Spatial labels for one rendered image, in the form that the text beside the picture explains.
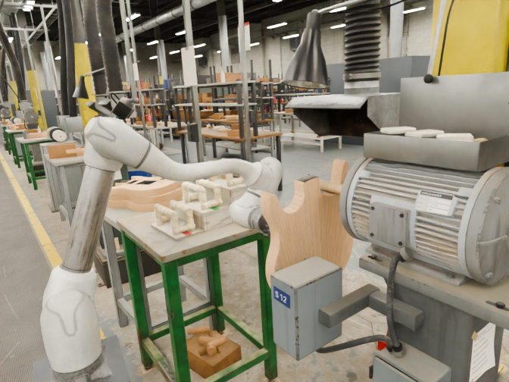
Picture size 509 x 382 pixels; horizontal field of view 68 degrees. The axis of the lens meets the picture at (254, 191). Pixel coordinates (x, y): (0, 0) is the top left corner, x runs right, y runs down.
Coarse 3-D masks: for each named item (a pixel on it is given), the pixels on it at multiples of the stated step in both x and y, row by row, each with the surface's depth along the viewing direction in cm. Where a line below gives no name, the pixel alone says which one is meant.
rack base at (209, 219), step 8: (192, 200) 196; (208, 200) 195; (176, 208) 195; (192, 208) 182; (200, 208) 182; (208, 208) 181; (224, 208) 182; (184, 216) 190; (200, 216) 177; (208, 216) 177; (216, 216) 180; (224, 216) 183; (200, 224) 179; (208, 224) 178; (216, 224) 180; (224, 224) 184
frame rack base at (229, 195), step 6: (216, 180) 201; (222, 180) 200; (204, 186) 201; (222, 186) 188; (234, 186) 187; (240, 186) 186; (246, 186) 188; (210, 192) 197; (222, 192) 188; (228, 192) 183; (234, 192) 184; (240, 192) 186; (210, 198) 198; (222, 198) 189; (228, 198) 184; (234, 198) 185; (240, 198) 187; (228, 204) 186; (234, 222) 187
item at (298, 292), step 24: (312, 264) 98; (288, 288) 89; (312, 288) 90; (336, 288) 95; (288, 312) 91; (312, 312) 91; (288, 336) 93; (312, 336) 93; (336, 336) 99; (384, 336) 92
